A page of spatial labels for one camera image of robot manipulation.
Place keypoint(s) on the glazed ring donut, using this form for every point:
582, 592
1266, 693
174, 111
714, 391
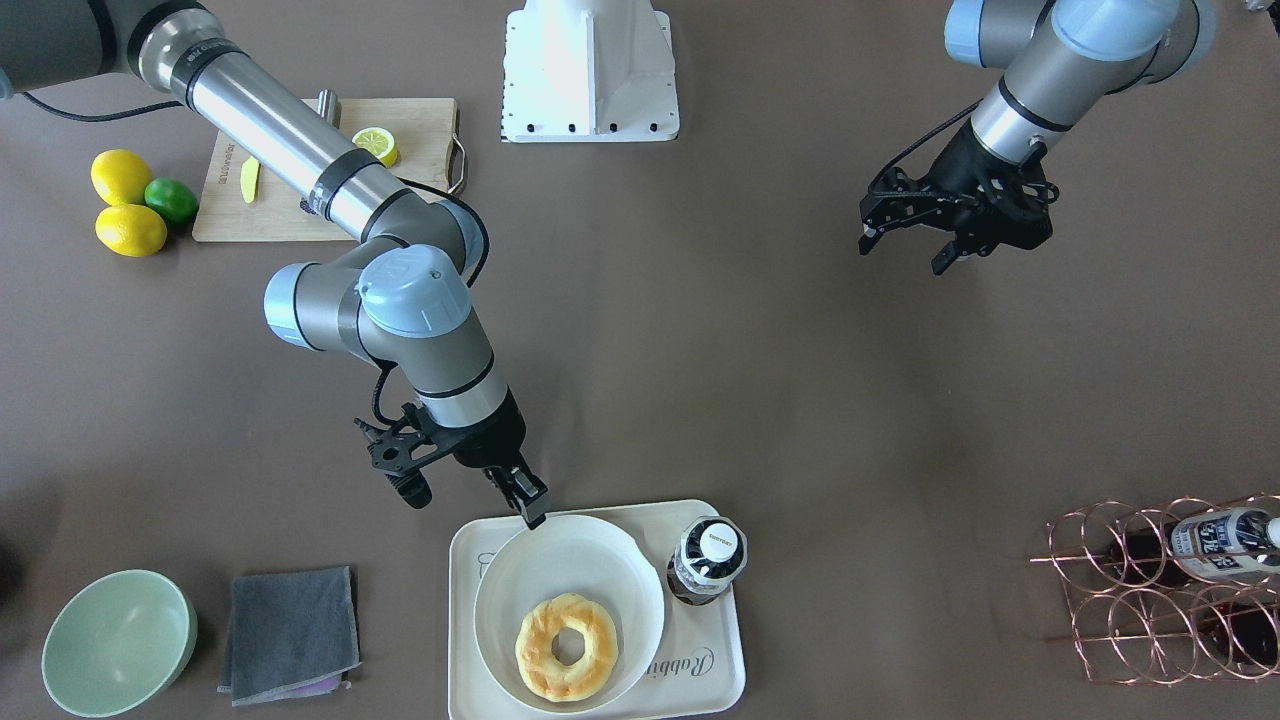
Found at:
547, 676

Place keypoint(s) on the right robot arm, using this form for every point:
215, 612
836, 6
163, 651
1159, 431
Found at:
398, 300

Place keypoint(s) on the yellow plastic knife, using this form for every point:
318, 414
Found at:
249, 175

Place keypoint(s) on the dark tea bottle on tray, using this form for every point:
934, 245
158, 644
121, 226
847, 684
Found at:
709, 555

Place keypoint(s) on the half lemon slice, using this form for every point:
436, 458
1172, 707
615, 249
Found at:
380, 142

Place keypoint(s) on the copper wire bottle rack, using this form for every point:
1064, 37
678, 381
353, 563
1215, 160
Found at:
1137, 617

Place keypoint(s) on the lower yellow lemon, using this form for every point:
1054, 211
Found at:
131, 230

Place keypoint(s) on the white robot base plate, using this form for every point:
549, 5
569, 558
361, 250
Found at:
589, 72

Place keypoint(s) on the green ceramic bowl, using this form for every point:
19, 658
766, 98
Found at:
117, 643

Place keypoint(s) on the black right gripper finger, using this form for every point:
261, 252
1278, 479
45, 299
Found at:
524, 491

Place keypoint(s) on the dark bottle in rack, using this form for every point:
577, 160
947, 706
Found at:
1231, 545

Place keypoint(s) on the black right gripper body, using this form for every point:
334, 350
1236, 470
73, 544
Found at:
492, 436

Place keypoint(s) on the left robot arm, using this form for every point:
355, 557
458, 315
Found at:
1057, 60

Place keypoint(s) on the steel muddler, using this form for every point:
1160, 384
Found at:
328, 107

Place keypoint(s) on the green lime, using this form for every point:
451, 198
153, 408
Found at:
172, 200

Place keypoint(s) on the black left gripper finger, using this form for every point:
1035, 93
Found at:
881, 214
963, 245

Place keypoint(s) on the upper yellow lemon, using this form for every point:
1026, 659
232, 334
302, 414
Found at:
120, 177

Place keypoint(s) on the grey folded cloth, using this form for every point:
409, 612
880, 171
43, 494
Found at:
291, 635

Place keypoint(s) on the yellow lemon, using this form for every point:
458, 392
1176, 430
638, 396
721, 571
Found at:
131, 230
120, 177

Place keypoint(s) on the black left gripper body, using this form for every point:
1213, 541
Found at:
962, 163

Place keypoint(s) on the white round plate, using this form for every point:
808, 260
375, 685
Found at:
571, 553

